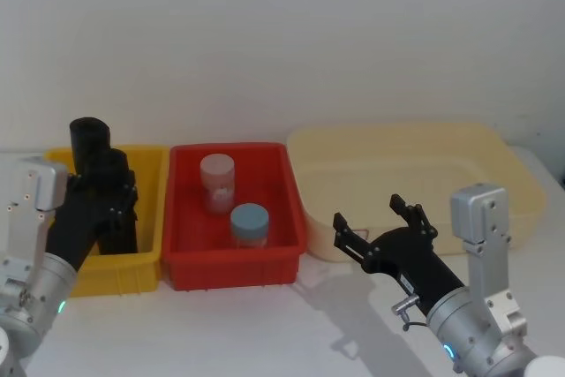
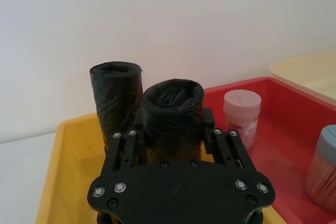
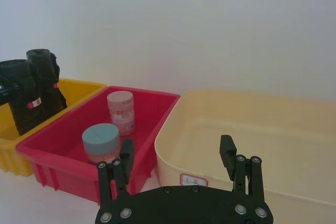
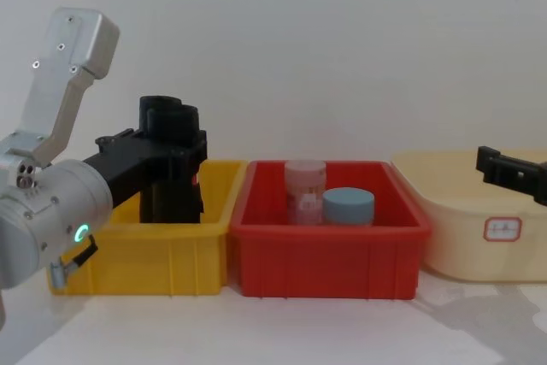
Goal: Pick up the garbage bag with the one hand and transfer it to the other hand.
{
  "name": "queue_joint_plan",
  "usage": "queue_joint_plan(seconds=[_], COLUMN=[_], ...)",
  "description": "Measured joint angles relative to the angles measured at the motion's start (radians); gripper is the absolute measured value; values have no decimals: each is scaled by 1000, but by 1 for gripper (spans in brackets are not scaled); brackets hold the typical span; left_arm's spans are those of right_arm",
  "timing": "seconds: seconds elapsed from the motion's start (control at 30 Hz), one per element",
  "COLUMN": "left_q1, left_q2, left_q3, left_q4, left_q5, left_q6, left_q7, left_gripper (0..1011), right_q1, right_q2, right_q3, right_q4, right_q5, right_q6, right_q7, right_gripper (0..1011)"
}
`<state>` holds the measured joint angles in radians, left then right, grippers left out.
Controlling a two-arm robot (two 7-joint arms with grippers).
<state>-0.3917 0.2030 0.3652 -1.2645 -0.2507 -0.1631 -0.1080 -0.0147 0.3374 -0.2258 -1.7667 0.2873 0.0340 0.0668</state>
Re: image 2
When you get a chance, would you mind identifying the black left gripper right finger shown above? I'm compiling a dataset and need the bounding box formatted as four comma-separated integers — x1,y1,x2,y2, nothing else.
203,107,257,173

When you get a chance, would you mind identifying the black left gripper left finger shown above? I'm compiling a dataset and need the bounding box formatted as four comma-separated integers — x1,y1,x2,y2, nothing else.
103,108,148,175

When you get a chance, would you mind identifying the black garbage bag roll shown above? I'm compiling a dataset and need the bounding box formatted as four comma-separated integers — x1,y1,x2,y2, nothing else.
142,78,205,162
89,61,144,154

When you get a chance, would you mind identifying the pink-lidded toothpick jar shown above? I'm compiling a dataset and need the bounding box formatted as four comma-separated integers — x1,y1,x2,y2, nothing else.
223,90,263,150

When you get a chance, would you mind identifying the yellow plastic tray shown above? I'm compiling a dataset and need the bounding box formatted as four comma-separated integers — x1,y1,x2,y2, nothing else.
35,112,288,224

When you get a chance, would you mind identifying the red plastic tray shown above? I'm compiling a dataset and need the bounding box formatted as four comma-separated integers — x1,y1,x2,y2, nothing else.
203,76,336,224

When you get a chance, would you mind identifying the grey-lidded toothpick jar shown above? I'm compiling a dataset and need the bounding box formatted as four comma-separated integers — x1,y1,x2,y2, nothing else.
304,124,336,209

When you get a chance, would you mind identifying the cream plastic tray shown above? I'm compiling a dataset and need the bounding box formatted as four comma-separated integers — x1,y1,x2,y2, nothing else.
268,49,336,108

